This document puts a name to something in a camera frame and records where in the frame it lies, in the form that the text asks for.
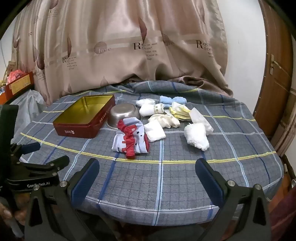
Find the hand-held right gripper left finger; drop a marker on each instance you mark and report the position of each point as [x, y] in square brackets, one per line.
[85, 182]

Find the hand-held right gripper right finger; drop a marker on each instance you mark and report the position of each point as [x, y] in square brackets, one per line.
[208, 183]

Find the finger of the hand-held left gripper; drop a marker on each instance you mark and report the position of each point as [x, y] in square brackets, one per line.
[49, 163]
[32, 147]

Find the red metal tin box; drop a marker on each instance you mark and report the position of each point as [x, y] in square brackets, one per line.
[76, 128]

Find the red white packet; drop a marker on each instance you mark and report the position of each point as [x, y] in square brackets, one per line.
[131, 139]

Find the cream socks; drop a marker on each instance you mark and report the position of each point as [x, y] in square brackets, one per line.
[164, 120]

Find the white cloth with yellow trim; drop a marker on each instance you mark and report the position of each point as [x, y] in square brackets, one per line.
[180, 111]

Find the light blue fluffy sock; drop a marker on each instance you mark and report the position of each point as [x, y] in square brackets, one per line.
[172, 100]

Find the white patterned sock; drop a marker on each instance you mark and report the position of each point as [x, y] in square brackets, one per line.
[149, 110]

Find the person's left hand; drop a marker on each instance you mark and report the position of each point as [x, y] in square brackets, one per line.
[5, 214]

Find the translucent plastic bag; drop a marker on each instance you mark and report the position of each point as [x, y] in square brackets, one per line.
[27, 102]

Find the red cardboard box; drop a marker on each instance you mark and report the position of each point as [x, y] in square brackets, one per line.
[19, 84]

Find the pink plastic bag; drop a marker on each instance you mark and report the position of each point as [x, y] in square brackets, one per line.
[15, 75]

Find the grey plaid blanket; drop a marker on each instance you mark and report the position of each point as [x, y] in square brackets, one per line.
[150, 185]

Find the stainless steel bowl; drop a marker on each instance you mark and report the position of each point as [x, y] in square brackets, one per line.
[122, 113]

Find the brown wooden door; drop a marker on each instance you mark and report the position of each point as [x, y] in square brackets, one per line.
[275, 92]

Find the beige printed satin curtain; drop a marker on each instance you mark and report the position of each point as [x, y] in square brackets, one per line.
[120, 34]

